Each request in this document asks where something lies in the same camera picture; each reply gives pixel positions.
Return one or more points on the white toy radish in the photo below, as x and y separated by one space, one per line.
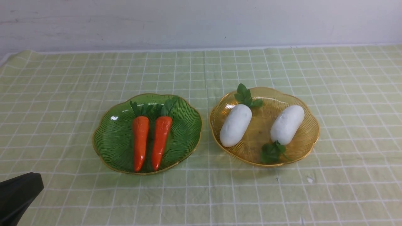
281 134
239 117

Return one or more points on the green checked tablecloth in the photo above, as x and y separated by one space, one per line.
51 104

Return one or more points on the green glass plate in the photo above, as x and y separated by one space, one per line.
113 139

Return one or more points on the amber glass plate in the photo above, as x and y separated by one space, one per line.
249 149

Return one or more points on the orange toy carrot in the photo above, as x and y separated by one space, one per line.
140 130
163 126

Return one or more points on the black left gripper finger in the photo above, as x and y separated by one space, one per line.
16 195

